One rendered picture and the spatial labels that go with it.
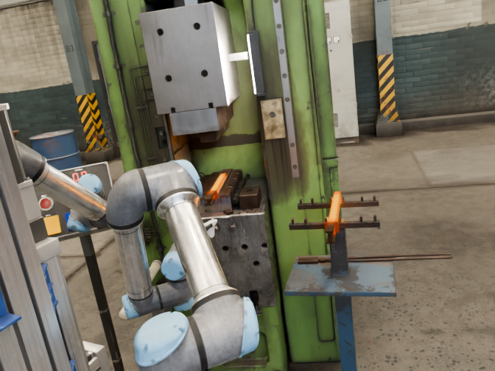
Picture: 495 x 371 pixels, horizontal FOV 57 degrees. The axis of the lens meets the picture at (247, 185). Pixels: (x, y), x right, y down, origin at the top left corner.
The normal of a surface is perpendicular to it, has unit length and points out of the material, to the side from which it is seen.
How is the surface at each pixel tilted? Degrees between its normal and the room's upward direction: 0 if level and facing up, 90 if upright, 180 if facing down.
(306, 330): 90
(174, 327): 7
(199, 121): 90
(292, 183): 90
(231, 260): 90
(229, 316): 38
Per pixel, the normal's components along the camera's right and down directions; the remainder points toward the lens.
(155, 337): -0.26, -0.92
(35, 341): 0.88, 0.01
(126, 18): -0.11, 0.29
